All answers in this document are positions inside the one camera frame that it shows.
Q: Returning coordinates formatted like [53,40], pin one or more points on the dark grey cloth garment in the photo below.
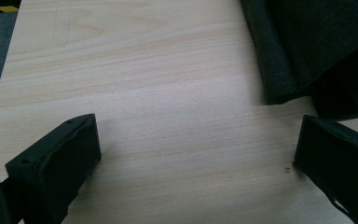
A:
[307,46]

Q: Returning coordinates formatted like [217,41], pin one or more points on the black and yellow striped tape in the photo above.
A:
[4,6]

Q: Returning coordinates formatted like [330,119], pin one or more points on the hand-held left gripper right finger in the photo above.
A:
[338,161]

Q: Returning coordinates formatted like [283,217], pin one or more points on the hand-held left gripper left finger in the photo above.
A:
[56,165]

